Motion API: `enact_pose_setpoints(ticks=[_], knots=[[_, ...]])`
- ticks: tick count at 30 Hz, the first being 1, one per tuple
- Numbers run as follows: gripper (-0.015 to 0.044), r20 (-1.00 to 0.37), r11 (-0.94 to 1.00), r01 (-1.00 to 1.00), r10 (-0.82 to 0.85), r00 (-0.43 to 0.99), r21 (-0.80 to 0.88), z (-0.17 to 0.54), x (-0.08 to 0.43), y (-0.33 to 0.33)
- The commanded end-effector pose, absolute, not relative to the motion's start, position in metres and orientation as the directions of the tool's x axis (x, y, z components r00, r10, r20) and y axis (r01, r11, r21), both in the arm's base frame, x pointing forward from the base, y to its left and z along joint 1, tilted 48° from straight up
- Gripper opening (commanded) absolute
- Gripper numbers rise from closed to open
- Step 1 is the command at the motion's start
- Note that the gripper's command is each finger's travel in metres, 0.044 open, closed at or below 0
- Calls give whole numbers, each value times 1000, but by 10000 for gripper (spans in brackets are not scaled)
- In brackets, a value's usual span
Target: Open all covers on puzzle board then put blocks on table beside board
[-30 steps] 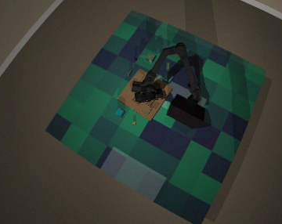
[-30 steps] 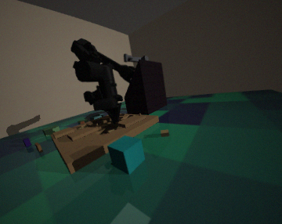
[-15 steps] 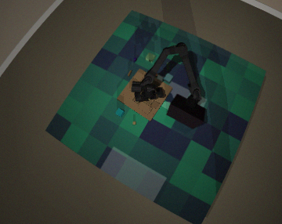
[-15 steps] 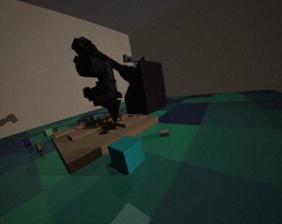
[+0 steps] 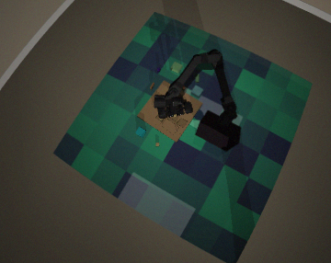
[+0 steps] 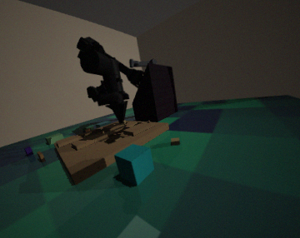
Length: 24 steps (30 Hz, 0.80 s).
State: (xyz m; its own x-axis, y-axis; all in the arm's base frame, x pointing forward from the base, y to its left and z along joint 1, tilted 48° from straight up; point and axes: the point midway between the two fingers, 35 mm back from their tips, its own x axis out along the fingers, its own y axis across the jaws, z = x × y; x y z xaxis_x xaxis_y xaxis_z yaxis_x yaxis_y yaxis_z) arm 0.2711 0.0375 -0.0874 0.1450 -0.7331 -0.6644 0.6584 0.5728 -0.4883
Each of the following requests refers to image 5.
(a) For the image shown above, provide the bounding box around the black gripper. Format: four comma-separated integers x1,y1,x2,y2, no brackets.
157,101,192,119

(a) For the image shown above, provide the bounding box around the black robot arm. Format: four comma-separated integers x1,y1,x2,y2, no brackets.
154,49,237,128

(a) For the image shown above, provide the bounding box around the teal cube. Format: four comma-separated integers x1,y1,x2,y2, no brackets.
136,127,146,137

